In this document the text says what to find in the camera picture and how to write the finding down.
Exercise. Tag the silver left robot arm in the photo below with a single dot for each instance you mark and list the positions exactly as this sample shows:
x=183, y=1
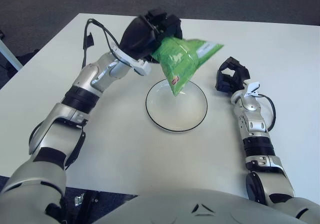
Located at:
x=52, y=139

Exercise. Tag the white plate with black rim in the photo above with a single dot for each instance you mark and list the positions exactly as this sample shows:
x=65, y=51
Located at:
x=175, y=111

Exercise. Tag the white table leg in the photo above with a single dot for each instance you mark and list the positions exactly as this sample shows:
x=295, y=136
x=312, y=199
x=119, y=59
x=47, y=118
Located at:
x=10, y=55

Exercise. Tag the green snack bag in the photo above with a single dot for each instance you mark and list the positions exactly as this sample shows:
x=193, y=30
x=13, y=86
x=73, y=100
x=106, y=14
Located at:
x=182, y=59

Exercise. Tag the grey robot torso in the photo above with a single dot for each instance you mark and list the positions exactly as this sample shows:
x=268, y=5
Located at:
x=200, y=209

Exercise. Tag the small metal bracket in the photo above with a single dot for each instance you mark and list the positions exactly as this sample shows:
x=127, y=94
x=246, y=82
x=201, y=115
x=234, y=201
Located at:
x=79, y=200

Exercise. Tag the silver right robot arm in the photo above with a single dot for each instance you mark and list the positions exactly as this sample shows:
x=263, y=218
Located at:
x=272, y=176

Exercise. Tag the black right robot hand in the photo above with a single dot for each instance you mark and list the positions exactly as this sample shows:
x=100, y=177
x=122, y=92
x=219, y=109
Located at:
x=223, y=82

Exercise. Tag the dark object on floor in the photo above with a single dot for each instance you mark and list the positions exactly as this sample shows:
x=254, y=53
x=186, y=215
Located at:
x=1, y=34

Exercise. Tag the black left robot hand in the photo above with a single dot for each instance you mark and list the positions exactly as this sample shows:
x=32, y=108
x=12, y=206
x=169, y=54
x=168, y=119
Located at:
x=137, y=36

